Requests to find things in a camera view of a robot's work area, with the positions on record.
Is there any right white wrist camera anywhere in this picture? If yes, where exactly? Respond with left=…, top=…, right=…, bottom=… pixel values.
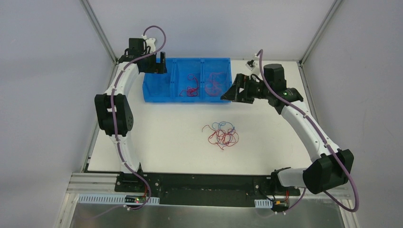
left=246, top=59, right=259, bottom=74

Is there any dark red wire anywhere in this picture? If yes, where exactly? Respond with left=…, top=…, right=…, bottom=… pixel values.
left=179, top=74, right=200, bottom=97

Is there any left white slotted cable duct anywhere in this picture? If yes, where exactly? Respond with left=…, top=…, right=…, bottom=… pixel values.
left=77, top=194, right=160, bottom=206

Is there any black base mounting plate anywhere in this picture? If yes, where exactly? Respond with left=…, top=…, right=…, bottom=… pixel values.
left=115, top=172, right=300, bottom=207

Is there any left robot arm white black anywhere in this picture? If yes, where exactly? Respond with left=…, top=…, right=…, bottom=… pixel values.
left=94, top=35, right=167, bottom=174

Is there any pink red wire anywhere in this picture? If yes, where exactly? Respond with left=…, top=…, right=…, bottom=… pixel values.
left=205, top=71, right=229, bottom=97

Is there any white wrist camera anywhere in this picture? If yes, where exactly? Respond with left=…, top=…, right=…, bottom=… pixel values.
left=246, top=59, right=259, bottom=74
left=142, top=35, right=156, bottom=54

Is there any red blue wire bundle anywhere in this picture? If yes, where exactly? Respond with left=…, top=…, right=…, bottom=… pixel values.
left=202, top=121, right=240, bottom=151

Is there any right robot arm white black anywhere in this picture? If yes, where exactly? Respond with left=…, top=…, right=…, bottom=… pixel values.
left=221, top=64, right=358, bottom=195

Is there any blue three-compartment plastic bin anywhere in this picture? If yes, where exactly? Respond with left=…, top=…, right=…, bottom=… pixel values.
left=142, top=58, right=232, bottom=104

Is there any white slotted cable duct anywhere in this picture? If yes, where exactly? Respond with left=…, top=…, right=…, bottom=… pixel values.
left=77, top=194, right=160, bottom=206
left=254, top=199, right=273, bottom=209

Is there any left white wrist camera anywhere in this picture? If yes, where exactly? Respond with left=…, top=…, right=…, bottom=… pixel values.
left=142, top=35, right=156, bottom=54

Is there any right white slotted cable duct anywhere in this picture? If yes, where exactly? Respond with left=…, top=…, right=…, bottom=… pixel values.
left=254, top=199, right=273, bottom=209

